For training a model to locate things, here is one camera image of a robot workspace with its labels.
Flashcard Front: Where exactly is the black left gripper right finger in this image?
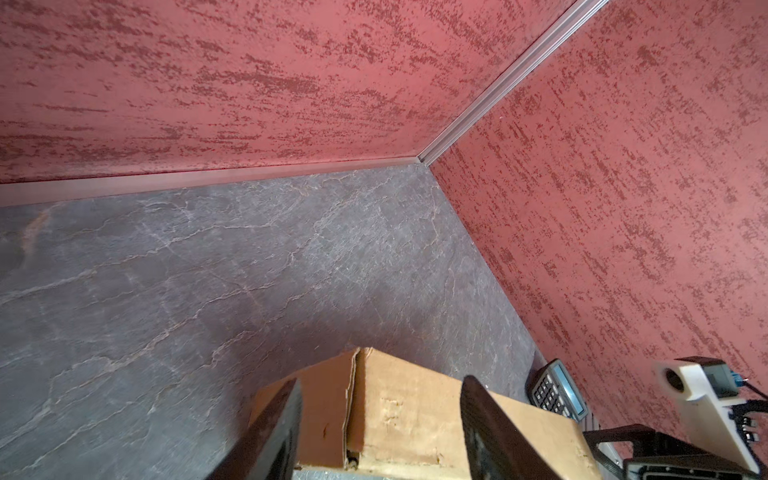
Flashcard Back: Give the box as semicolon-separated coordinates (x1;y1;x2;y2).
460;375;560;479

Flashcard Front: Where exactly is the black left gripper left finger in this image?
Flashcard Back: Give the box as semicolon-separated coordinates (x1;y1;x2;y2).
206;379;302;480

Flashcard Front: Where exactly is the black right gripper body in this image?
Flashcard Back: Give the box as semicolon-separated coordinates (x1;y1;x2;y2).
583;424;762;479

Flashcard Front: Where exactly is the brown cardboard box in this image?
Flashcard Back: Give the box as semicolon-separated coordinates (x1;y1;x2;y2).
247;346;604;480

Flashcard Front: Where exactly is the black calculator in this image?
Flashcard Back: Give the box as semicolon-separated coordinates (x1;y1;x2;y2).
526;359;590;422

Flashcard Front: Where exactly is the right rear aluminium corner post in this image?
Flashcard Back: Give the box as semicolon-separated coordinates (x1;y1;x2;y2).
417;0;609;166

